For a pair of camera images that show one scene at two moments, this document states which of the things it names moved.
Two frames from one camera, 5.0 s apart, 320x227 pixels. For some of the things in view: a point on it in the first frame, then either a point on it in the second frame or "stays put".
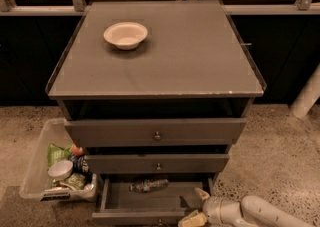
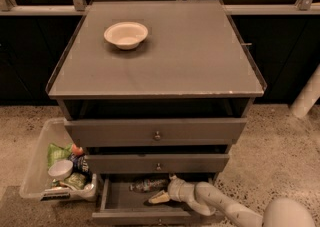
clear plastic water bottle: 150,185 stays put
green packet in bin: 76,179 stays put
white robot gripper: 211,208 → 176,188
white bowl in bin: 61,170 stays put
